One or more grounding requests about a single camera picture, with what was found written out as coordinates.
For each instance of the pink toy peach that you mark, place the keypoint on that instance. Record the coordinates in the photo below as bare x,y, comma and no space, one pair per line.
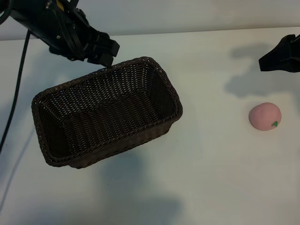
263,116

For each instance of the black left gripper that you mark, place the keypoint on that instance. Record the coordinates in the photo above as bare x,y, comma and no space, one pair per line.
56,35

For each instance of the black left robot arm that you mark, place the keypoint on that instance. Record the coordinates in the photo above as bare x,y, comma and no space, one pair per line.
18,13

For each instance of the dark brown wicker basket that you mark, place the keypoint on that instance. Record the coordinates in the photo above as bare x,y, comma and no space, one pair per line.
105,105

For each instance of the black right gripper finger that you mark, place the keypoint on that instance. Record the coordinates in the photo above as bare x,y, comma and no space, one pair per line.
287,49
287,65

